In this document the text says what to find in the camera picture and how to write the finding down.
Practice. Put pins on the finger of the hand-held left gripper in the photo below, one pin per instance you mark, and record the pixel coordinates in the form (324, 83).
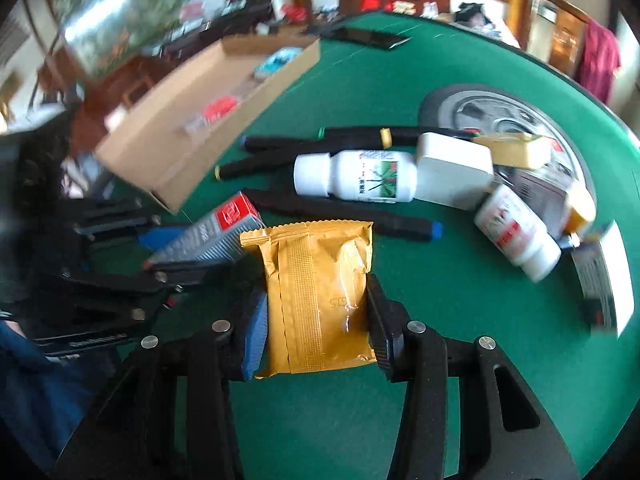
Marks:
(165, 238)
(125, 282)

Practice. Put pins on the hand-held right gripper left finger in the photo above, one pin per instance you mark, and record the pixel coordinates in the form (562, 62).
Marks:
(255, 335)

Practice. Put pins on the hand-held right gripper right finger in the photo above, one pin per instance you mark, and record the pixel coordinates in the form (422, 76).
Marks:
(382, 332)

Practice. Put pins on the red and grey carton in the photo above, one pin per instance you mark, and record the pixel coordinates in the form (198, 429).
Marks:
(210, 235)

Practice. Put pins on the gold snack packet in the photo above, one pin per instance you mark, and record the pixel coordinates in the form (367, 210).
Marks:
(310, 300)

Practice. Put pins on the cardboard box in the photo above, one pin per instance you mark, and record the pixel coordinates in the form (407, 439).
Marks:
(200, 160)

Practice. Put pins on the black marker blue cap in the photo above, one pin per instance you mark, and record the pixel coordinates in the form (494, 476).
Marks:
(350, 215)

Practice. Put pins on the white bottle green label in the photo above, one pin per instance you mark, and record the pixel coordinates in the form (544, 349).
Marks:
(350, 175)

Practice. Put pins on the blue and white box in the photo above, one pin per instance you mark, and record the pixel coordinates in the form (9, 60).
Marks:
(607, 280)

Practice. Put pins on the black marker yellow cap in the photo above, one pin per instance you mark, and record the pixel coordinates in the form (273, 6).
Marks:
(250, 166)

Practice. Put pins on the person's blue jeans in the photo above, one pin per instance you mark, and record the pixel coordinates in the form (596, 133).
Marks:
(35, 400)

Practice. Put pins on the red small packet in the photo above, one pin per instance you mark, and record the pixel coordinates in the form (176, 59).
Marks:
(220, 108)

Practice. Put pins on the black marker purple cap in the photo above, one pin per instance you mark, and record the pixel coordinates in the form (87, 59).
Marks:
(280, 142)

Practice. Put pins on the white bottle red label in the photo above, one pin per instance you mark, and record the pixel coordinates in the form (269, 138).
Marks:
(510, 230)

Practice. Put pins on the white rectangular box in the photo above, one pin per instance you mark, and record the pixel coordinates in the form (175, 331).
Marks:
(450, 170)

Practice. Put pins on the teal packet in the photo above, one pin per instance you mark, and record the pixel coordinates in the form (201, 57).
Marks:
(275, 62)

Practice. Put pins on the silver box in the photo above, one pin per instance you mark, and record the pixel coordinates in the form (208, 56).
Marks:
(540, 185)

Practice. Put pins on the black glass table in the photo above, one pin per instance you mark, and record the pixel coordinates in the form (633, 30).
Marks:
(220, 25)

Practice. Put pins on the yellow small box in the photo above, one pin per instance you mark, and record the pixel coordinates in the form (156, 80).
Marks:
(515, 152)

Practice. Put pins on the framed painting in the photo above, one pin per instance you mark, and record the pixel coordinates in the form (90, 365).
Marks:
(125, 15)

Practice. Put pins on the amber bottle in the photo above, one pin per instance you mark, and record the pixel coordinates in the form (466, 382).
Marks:
(582, 215)

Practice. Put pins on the round grey table panel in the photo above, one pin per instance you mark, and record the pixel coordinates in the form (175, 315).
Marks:
(450, 105)

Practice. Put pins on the black flat slab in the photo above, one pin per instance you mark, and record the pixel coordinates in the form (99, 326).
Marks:
(365, 36)

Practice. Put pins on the pile of clothes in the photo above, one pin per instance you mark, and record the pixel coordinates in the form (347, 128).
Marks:
(472, 12)

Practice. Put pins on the maroon cloth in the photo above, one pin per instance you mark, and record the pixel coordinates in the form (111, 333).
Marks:
(600, 60)

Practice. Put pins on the wooden chair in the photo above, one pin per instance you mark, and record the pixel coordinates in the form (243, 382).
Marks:
(565, 35)

